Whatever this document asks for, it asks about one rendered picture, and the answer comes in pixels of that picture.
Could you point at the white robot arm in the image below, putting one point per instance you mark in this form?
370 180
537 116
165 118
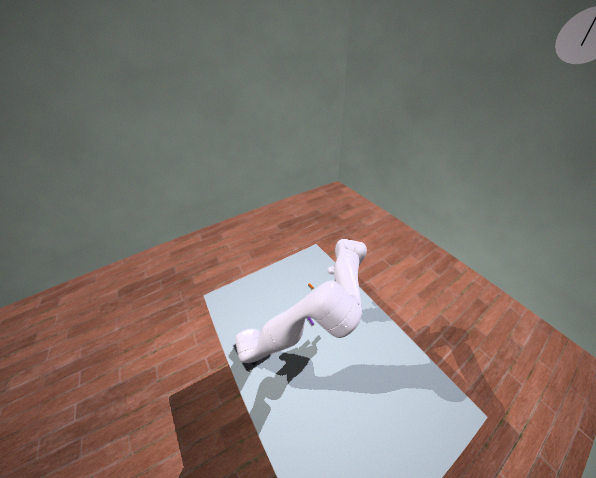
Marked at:
331 305

